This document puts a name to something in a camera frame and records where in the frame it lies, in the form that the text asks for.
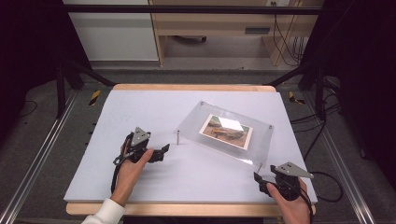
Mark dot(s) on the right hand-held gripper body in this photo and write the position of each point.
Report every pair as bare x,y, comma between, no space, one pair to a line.
291,170

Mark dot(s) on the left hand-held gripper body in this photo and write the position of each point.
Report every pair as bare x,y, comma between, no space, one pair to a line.
139,137

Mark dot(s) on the clear acrylic photo frame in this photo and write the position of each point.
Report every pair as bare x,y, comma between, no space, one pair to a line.
196,124

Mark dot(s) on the person's left hand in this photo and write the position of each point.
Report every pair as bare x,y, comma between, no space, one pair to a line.
129,179

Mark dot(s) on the person's right hand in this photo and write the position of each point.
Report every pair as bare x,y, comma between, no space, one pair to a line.
294,211

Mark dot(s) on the white foam board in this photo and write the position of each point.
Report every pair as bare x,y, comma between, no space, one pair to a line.
186,183

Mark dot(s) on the wooden table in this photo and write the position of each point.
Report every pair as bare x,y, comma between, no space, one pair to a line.
186,209

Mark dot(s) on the landscape picture print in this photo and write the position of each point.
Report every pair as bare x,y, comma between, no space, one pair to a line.
224,133

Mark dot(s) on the person's dark clothing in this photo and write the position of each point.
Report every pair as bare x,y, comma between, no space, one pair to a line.
193,220

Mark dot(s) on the black metal stand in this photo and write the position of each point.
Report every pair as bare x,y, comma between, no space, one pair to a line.
60,90
320,93

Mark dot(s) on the white cabinet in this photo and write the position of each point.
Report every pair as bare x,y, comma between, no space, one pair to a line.
115,34

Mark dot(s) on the black curtain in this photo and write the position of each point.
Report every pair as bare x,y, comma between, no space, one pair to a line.
28,46
364,77

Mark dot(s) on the light wooden desk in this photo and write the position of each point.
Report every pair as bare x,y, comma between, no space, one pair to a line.
214,23

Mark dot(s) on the black horizontal metal bar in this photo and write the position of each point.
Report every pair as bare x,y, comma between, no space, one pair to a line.
186,9

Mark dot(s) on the aluminium floor rail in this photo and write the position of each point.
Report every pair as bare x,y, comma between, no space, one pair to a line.
37,155
342,161

